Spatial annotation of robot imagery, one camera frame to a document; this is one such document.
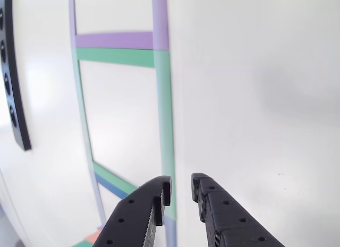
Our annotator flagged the orange cube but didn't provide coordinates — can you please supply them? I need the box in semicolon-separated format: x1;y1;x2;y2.
84;229;104;245

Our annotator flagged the green cube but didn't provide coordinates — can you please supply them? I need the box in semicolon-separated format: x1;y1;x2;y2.
71;239;93;247

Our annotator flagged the black power strip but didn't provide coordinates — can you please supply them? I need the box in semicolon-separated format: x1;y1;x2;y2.
0;0;32;151

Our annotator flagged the blue square frame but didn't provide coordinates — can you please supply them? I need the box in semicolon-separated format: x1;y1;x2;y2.
89;169;178;247

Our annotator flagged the green square frame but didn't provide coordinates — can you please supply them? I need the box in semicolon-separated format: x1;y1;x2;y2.
71;47;177;221

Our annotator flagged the purple square frame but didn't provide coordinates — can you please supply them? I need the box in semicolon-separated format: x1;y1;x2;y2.
68;0;170;52

